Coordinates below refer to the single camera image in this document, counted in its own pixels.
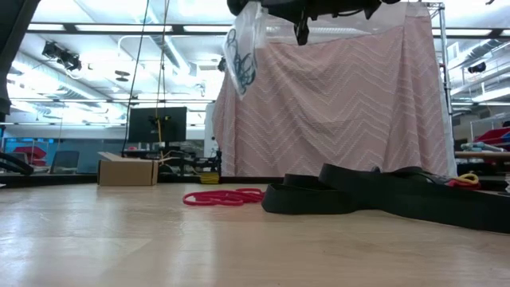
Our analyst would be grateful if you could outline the black rubber bands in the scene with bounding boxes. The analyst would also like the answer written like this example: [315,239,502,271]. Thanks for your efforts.
[261,162,510,235]

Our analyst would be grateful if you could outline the clear plastic bag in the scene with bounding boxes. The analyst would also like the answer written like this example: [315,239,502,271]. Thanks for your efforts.
[222,0,270,100]

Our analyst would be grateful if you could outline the black arm base cable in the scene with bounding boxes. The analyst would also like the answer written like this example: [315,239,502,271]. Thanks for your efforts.
[0,152,36,177]

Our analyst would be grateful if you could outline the thin hanging rope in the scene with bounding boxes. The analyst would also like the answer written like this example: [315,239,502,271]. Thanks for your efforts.
[154,0,171,160]

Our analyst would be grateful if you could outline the grey module with coloured wires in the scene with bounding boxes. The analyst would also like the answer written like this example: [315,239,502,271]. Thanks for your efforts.
[418,171,482,191]

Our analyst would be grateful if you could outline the black desk with equipment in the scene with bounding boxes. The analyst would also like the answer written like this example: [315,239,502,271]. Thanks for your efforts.
[123,146,222,177]

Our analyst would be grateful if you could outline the pink chevron cloth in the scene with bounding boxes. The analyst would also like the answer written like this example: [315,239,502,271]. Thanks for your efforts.
[212,0,458,179]

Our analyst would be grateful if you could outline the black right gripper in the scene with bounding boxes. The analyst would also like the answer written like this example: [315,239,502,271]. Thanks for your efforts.
[262,0,383,46]

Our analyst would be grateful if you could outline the wooden workbench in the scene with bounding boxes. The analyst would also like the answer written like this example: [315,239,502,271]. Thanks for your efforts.
[453,150,510,162]

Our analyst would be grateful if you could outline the small open cardboard box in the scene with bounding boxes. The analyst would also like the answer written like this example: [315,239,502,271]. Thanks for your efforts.
[97,151,159,187]

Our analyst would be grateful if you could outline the red storage bin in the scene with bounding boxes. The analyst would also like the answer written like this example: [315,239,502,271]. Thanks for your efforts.
[14,146,48,167]

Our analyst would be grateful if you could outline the red rubber bands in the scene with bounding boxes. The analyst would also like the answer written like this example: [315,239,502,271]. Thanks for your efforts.
[182,187,266,207]

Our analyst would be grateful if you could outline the yellow striped block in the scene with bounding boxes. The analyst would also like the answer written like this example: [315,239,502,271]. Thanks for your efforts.
[200,171,221,185]

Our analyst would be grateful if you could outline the black computer monitor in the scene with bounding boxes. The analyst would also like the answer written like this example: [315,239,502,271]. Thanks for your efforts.
[127,106,188,144]

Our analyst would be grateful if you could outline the black aluminium table frame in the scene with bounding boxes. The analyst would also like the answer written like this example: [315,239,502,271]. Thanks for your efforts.
[0,174,510,193]

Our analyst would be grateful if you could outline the red shelf bins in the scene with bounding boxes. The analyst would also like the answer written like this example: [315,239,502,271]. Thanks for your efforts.
[473,127,510,147]

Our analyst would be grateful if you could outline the black spotlight fixture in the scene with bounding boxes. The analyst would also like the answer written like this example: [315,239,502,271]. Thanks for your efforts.
[41,41,84,72]

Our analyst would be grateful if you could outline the grey office chair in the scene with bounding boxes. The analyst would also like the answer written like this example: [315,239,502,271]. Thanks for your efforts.
[49,150,80,175]

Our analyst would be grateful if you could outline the teal rubber bands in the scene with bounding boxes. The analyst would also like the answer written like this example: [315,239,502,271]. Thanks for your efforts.
[226,27,258,96]

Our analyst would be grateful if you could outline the black hanging cable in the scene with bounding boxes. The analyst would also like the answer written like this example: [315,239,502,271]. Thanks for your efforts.
[120,0,151,157]

